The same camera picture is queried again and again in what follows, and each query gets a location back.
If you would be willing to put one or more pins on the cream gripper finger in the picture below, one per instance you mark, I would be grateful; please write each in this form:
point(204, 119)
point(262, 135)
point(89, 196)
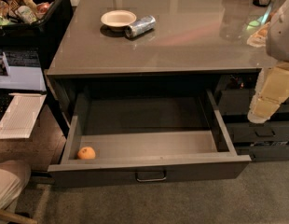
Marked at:
point(271, 90)

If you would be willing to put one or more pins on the orange fruit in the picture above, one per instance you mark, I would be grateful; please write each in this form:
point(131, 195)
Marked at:
point(86, 153)

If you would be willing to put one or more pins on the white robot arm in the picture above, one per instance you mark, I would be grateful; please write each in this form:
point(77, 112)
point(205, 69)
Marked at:
point(277, 40)

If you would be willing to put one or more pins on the open grey top drawer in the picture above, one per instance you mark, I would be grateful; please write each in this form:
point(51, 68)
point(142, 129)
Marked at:
point(184, 136)

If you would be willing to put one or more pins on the grey counter cabinet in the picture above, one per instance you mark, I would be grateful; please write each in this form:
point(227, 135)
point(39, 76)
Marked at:
point(192, 44)

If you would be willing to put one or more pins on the lower right closed drawers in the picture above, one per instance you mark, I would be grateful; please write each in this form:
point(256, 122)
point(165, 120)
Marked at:
point(268, 141)

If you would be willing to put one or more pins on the silver blue drink can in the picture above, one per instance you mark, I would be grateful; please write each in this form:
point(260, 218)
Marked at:
point(140, 27)

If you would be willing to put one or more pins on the white paper bowl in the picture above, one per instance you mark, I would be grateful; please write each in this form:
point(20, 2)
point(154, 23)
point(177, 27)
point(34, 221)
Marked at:
point(118, 20)

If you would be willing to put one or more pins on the black bin of snacks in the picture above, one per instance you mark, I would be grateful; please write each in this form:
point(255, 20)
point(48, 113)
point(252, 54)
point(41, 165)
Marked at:
point(32, 30)

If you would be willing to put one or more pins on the white papers stack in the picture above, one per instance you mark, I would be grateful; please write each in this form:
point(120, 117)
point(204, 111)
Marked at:
point(21, 115)

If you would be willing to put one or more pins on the beige chair seat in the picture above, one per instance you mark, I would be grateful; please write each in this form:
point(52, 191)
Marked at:
point(14, 177)

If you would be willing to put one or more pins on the metal drawer handle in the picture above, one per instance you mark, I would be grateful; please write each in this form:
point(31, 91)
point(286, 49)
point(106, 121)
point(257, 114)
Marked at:
point(150, 176)

